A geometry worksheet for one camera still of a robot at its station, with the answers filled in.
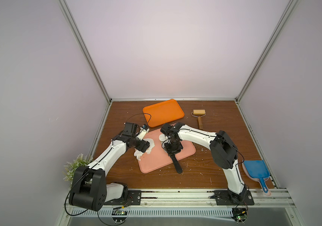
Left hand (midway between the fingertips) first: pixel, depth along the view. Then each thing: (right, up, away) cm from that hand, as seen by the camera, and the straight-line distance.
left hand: (144, 140), depth 88 cm
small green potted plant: (-30, -7, -18) cm, 36 cm away
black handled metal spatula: (+20, -12, -7) cm, 24 cm away
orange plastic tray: (+10, +17, +22) cm, 30 cm away
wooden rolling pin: (+40, +17, +21) cm, 49 cm away
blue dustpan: (+70, -17, -5) cm, 72 cm away
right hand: (+16, -7, 0) cm, 17 cm away
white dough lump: (-3, -8, -2) cm, 9 cm away
